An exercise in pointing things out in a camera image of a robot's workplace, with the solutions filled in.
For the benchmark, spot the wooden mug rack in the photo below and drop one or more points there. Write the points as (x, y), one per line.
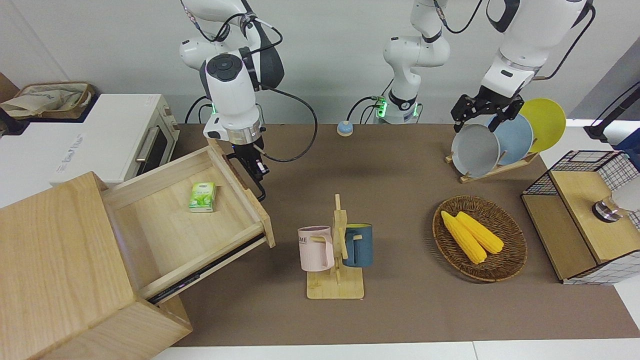
(336, 287)

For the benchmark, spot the blue object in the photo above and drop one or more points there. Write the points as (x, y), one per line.
(631, 142)

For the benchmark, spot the dark blue mug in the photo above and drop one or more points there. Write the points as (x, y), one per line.
(361, 247)

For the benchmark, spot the wooden cabinet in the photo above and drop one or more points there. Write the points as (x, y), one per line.
(50, 260)

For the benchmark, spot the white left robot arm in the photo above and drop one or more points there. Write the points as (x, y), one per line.
(525, 35)

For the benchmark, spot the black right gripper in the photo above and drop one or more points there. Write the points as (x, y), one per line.
(246, 151)

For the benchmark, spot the pink mug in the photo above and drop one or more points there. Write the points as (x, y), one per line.
(316, 250)

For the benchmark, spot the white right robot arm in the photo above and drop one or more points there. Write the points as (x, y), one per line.
(232, 95)

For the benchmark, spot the light wooden drawer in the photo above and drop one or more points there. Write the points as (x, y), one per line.
(165, 225)

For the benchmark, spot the brown table mat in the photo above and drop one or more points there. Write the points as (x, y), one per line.
(400, 310)

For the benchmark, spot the wooden plate rack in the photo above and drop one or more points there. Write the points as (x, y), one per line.
(500, 170)

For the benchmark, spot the yellow corn cob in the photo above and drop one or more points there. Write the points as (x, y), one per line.
(482, 235)
(465, 240)

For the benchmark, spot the blue and orange button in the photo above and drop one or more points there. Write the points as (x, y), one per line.
(344, 129)

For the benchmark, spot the yellow plate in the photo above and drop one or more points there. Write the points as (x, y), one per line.
(547, 122)

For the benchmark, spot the white object with metal cap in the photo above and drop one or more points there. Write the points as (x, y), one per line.
(607, 210)

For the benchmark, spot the light blue plate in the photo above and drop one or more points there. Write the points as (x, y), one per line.
(515, 140)

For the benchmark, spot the grey plate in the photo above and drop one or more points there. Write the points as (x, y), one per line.
(475, 152)

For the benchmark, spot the green tissue pack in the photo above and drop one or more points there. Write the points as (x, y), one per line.
(202, 197)

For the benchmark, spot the wicker basket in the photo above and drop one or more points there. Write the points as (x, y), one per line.
(500, 265)

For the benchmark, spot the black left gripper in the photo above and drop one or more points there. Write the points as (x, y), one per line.
(487, 102)

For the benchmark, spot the white toaster oven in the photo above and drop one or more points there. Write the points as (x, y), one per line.
(100, 130)

